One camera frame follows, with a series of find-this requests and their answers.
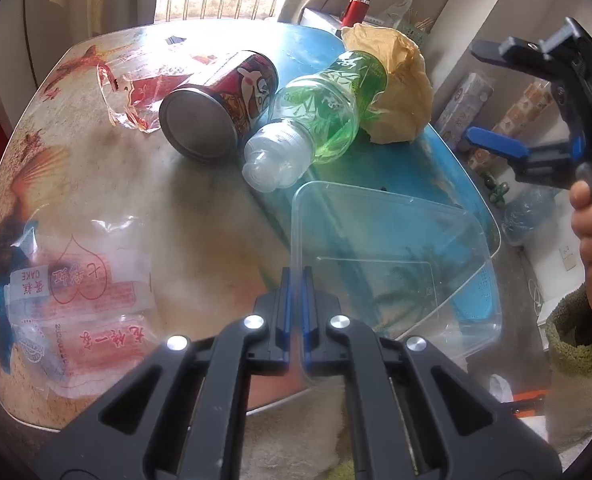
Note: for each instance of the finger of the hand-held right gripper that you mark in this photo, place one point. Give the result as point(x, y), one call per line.
point(488, 50)
point(493, 141)

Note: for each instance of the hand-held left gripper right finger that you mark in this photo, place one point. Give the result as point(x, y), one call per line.
point(306, 310)

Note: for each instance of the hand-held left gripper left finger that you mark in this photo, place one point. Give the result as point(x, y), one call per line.
point(286, 310)

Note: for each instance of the yellow paper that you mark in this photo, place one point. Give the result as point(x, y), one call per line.
point(406, 90)

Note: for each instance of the clear plastic container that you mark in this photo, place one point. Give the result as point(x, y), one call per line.
point(426, 245)

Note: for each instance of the green plastic bottle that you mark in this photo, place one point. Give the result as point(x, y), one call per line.
point(321, 120)

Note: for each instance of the clear heart-print cake wrapper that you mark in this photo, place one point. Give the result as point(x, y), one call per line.
point(91, 285)

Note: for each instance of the red printed snack can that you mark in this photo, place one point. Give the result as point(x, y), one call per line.
point(216, 110)

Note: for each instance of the person's right forearm green sleeve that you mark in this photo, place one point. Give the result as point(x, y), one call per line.
point(581, 385)

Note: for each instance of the patterned cardboard box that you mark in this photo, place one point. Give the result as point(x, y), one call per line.
point(518, 115)

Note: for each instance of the long printed carton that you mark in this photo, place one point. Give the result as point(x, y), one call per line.
point(463, 107)

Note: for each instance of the clear water bottle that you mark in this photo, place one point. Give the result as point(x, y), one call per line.
point(528, 215)

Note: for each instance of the white plastic bag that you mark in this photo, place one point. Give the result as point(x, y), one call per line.
point(401, 17)

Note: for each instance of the cream shaggy rug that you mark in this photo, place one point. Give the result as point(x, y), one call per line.
point(301, 435)

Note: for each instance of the red bottle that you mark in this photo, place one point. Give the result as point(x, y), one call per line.
point(354, 10)

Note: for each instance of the white box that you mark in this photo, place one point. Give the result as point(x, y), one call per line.
point(321, 20)

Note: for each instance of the orange tool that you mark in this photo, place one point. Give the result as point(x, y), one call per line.
point(528, 402)

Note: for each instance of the clear red-print wrapper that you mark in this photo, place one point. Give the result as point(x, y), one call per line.
point(143, 92)

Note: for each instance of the white wall socket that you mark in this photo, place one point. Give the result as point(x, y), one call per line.
point(569, 257)

